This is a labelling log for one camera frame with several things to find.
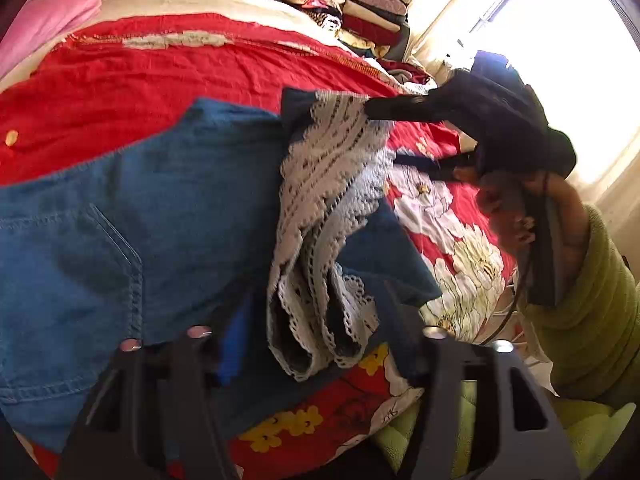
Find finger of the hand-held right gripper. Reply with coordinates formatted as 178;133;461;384
393;152;482;184
364;85;457;124

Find maroon garment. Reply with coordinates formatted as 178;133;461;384
377;57;434;86

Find black cable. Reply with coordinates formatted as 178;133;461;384
482;257;533;348

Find window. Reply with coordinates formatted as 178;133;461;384
475;0;640;171

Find blue denim pants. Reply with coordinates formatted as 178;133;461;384
0;87;443;453

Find pink satin quilt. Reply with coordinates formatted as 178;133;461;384
0;0;103;78

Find person's right hand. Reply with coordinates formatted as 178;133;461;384
474;173;591;287

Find red and cream floral quilt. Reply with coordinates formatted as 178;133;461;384
0;0;518;480

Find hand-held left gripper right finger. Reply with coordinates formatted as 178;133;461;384
384;282;581;480

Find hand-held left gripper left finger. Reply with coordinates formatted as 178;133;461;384
57;300;252;480

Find person's green fleece clothing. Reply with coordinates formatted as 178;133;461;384
372;380;638;480

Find pile of folded clothes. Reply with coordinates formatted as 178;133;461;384
279;0;411;58

